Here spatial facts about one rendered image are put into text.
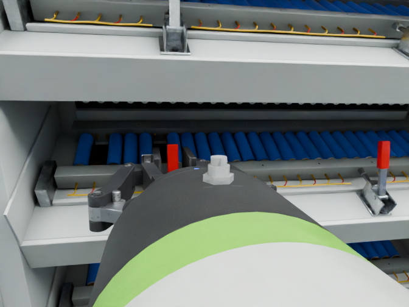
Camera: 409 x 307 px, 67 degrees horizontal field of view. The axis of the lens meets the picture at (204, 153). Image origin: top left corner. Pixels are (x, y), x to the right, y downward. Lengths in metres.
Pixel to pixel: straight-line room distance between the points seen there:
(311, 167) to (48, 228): 0.33
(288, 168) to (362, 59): 0.16
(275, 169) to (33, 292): 0.33
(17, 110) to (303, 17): 0.33
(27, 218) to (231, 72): 0.27
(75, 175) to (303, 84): 0.28
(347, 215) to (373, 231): 0.05
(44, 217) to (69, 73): 0.17
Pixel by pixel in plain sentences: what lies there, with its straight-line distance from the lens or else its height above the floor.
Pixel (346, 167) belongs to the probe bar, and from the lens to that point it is 0.47.
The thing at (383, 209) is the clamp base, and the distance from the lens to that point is 0.47.
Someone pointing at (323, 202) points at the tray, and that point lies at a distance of 0.44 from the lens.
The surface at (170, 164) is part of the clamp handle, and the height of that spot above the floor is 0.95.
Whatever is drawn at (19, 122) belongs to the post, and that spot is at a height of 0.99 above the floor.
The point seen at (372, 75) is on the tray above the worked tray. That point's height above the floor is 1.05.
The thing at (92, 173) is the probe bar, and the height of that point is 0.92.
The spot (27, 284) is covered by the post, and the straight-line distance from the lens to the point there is 0.41.
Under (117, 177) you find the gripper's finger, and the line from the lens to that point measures 0.25.
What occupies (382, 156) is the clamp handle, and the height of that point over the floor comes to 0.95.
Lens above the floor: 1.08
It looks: 21 degrees down
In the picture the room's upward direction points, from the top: 3 degrees clockwise
